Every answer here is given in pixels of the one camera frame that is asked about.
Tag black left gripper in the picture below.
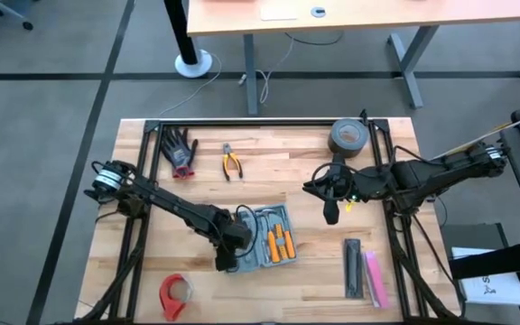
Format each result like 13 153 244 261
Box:
200 208 254 253

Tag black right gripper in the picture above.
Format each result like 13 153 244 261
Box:
302 152 393 202

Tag grey plastic tool case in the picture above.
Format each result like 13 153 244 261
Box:
228 202 298 274

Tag pliers with yellow handles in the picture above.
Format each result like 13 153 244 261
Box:
220 142 245 182

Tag black box on table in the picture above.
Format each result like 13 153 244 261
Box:
326 117 370 159

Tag grey flat insert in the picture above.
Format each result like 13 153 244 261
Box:
343 237 365 300

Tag red tape dispenser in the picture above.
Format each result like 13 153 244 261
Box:
159 272 195 323

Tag pink flat pad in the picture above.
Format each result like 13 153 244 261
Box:
361 250 391 311

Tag wooden desk with grey legs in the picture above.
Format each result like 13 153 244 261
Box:
186 0 520 117

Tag grey pole with round base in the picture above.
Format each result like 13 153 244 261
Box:
162 0 214 79

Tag white paper sheet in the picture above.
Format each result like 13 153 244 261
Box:
450 246 520 308

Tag office chair base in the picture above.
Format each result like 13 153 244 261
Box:
0 0 35 47

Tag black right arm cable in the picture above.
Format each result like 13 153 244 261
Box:
310 161 358 203

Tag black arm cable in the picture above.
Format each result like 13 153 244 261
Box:
234 204 262 259
310 161 358 203

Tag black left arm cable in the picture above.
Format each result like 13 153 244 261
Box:
234 204 262 259

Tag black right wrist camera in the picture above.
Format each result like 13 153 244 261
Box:
322 197 341 227

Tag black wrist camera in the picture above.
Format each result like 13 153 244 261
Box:
322 197 341 227
214 248 240 274

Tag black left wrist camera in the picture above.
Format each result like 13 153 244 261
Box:
214 248 240 274

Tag black aluminium table frame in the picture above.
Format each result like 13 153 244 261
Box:
106 116 465 325

